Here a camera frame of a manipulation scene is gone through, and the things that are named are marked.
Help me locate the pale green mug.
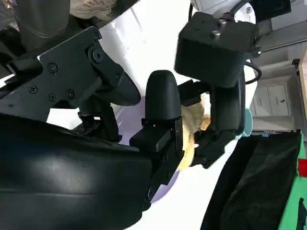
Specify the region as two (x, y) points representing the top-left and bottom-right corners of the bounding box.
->
(236, 107), (253, 140)

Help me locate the lilac plate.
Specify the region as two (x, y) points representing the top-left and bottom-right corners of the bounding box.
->
(150, 165), (184, 205)

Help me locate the green cloth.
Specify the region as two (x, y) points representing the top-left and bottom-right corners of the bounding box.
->
(282, 135), (307, 230)

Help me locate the red object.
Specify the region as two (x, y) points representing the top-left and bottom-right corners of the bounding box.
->
(296, 157), (307, 178)

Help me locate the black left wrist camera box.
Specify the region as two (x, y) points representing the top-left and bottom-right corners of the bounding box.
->
(174, 11), (259, 88)

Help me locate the white drawer cabinet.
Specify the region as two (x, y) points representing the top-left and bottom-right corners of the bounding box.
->
(249, 78), (299, 132)

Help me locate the wooden board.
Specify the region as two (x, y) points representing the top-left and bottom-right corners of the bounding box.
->
(291, 46), (307, 133)

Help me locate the dark monitor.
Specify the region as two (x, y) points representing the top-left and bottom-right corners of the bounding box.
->
(255, 0), (292, 23)

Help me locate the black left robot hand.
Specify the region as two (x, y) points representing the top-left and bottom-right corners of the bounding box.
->
(178, 80), (247, 170)

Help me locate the cream textured fabric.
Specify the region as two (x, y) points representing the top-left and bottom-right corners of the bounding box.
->
(70, 0), (117, 19)

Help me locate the dark grey padded object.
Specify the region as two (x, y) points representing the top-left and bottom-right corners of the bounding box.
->
(0, 0), (72, 52)

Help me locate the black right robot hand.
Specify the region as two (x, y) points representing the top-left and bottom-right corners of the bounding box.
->
(0, 26), (185, 230)

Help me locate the black backdrop cloth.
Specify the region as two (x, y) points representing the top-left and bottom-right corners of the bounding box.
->
(201, 133), (303, 230)

